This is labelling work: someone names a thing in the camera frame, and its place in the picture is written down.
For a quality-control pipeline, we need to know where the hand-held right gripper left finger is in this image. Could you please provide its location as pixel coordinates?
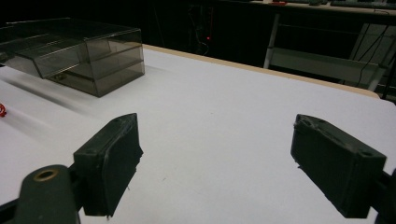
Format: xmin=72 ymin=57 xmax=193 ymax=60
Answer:
xmin=73 ymin=112 xmax=144 ymax=217

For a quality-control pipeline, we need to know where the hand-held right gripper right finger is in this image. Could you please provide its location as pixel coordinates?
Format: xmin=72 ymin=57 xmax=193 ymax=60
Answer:
xmin=290 ymin=113 xmax=388 ymax=219

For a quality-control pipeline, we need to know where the smoky transparent drawer organizer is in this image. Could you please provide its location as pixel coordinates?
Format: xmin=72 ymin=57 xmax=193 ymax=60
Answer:
xmin=0 ymin=17 xmax=146 ymax=98

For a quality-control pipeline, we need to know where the metal frame table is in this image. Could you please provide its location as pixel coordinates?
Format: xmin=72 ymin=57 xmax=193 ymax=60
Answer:
xmin=262 ymin=0 xmax=396 ymax=94

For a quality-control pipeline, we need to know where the black cable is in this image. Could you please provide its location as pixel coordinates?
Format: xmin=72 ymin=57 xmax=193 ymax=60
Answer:
xmin=354 ymin=22 xmax=391 ymax=88

